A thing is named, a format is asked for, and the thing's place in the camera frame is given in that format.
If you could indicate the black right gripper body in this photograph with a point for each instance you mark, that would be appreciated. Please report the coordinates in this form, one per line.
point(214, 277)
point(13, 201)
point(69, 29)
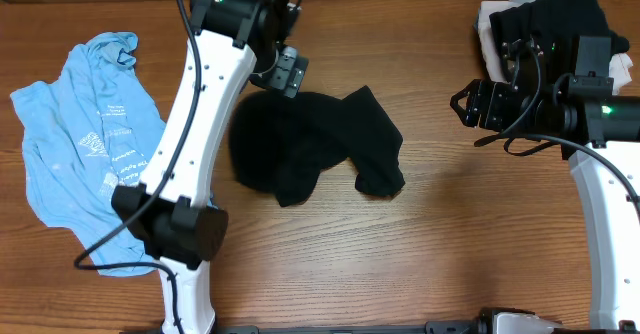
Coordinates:
point(496, 106)

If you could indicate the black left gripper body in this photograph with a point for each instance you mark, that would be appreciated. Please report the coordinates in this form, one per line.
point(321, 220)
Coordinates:
point(282, 74)

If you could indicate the black t-shirt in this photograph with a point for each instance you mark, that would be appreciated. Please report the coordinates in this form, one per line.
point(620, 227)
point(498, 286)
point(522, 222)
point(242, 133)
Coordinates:
point(280, 145)

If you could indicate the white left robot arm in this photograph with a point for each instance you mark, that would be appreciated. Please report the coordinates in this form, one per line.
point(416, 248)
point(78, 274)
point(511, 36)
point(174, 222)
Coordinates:
point(231, 43)

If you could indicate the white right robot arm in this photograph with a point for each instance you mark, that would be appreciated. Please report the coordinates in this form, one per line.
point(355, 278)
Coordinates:
point(564, 97)

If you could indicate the folded black garment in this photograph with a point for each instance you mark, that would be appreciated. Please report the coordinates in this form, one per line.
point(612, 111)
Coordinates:
point(556, 24)

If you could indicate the folded beige garment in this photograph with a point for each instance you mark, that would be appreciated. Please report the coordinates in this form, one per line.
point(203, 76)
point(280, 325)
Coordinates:
point(619, 67)

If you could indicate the light blue t-shirt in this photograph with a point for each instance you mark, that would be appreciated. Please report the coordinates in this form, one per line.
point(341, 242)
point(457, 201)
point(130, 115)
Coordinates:
point(86, 133)

